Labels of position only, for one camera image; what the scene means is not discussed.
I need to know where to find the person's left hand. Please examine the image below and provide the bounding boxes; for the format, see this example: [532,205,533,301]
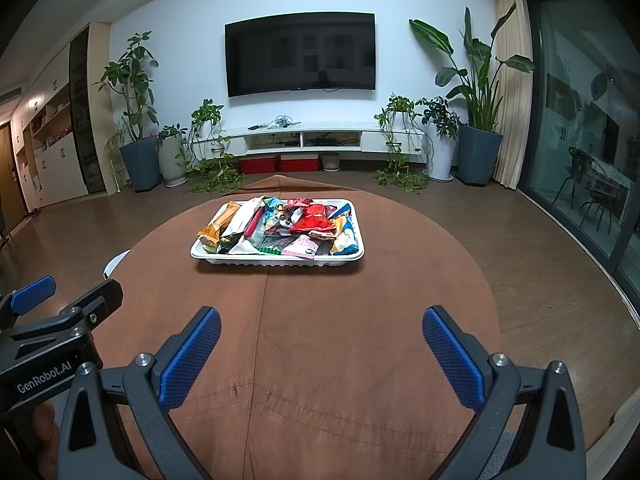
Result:
[31,402,59,467]

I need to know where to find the red storage box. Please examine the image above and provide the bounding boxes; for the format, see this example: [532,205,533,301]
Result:
[239,156,279,175]
[279,154,320,173]

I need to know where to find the black snack packet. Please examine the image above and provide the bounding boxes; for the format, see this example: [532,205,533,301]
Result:
[218,232,251,255]

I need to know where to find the beige curtain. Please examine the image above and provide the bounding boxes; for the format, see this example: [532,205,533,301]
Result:
[491,0,533,191]

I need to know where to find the tall plant in dark pot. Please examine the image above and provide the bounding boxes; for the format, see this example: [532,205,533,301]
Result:
[100,31,162,192]

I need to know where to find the wooden door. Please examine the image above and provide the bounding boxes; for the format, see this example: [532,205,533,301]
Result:
[0,120,26,231]

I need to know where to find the white television cabinet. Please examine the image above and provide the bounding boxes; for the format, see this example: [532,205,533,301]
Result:
[217,121,426,157]

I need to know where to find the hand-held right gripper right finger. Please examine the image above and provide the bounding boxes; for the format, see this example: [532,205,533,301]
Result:
[421,304,587,480]

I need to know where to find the pink cartoon snack packet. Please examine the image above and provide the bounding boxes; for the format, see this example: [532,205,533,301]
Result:
[281,235,321,260]

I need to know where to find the person's grey clothing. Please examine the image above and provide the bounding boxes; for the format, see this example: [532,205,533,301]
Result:
[492,429,526,480]

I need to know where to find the trailing pothos plant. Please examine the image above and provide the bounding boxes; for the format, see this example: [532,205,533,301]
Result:
[186,100,247,194]

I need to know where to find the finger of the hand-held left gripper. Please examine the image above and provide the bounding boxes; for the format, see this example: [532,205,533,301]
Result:
[0,280,124,348]
[0,275,57,333]

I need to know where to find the glass sliding door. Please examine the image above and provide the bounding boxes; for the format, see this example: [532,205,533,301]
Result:
[520,0,640,281]

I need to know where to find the blue panda snack packet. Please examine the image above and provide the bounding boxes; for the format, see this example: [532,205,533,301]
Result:
[260,197,303,238]

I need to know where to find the wall television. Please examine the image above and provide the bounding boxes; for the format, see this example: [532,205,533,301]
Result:
[224,11,377,98]

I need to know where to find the blue yellow snack packet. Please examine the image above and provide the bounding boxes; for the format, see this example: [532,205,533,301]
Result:
[330,215,358,256]

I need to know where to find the dark glass cabinet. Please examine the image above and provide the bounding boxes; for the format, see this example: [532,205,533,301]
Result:
[69,25,108,196]

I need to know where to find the white plastic tray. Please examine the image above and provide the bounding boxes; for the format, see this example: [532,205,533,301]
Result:
[190,197,366,266]

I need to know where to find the long white red-striped snack packet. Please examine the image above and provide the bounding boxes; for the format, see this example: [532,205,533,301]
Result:
[220,196,266,256]

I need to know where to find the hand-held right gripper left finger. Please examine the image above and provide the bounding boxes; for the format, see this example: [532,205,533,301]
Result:
[56,305,222,480]

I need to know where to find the small plant in white pot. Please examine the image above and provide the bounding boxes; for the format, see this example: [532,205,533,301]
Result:
[157,125,190,187]

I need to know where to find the trailing plant on stand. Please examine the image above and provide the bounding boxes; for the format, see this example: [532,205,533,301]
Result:
[374,94,432,193]

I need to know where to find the large-leaf plant in dark pot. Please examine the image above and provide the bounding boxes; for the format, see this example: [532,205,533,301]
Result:
[409,2,536,186]

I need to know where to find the white round stool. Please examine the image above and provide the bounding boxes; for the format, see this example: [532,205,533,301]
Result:
[102,249,132,281]

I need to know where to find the white wall cabinet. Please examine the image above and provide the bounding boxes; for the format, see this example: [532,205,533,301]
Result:
[10,22,113,208]

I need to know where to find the orange snack packet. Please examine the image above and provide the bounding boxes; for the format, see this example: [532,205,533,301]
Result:
[197,201,242,253]

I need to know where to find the bushy plant in white pot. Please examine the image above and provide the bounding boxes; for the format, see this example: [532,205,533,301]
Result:
[417,96,460,182]

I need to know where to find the large red snack packet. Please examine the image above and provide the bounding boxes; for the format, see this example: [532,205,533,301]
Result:
[289,203,341,238]

